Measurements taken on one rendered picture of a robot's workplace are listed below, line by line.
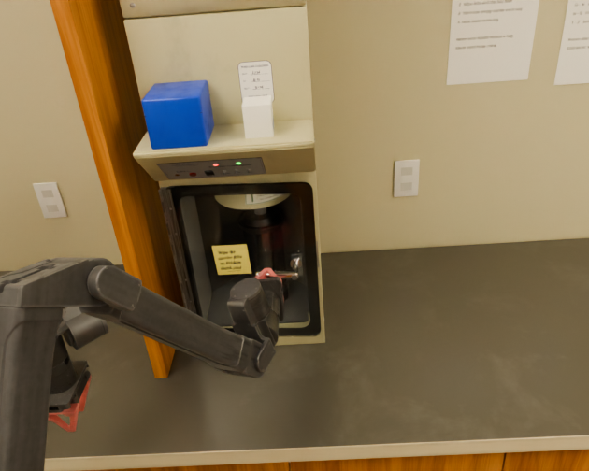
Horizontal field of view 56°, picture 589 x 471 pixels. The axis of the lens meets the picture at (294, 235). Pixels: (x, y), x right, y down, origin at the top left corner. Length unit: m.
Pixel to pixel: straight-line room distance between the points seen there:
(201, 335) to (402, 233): 1.00
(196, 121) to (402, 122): 0.73
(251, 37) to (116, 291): 0.55
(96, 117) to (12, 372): 0.53
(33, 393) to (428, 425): 0.80
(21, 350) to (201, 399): 0.70
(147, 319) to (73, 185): 1.02
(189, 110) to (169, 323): 0.37
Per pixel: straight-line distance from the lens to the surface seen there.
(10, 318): 0.65
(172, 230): 1.20
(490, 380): 1.33
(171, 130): 1.00
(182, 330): 0.82
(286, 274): 1.16
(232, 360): 0.92
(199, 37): 1.06
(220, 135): 1.04
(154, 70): 1.09
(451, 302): 1.52
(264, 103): 1.00
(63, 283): 0.66
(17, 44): 1.65
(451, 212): 1.72
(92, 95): 1.04
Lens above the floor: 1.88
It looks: 31 degrees down
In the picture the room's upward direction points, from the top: 5 degrees counter-clockwise
